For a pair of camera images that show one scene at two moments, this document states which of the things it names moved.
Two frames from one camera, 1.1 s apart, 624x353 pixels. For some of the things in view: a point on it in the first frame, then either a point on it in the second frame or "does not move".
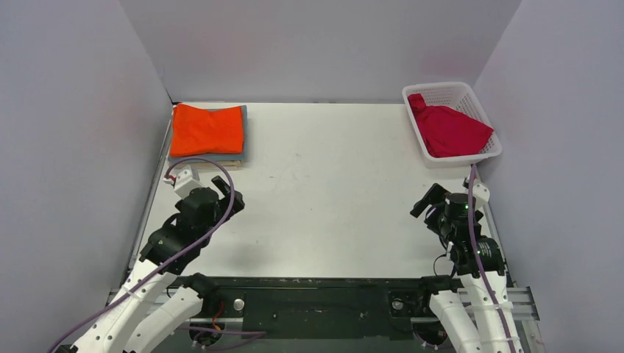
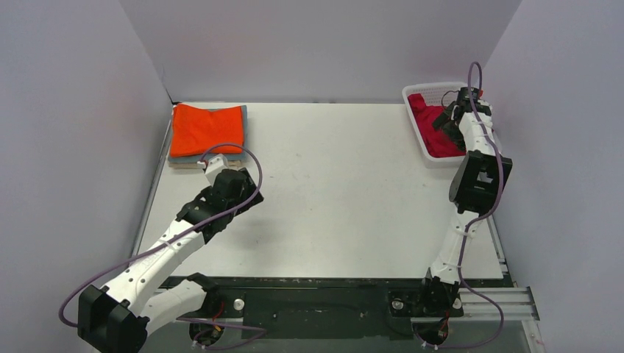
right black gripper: x=428 y=205 → x=449 y=119
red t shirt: x=448 y=131 does not move
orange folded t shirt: x=197 y=131 does not move
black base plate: x=316 y=308 does not move
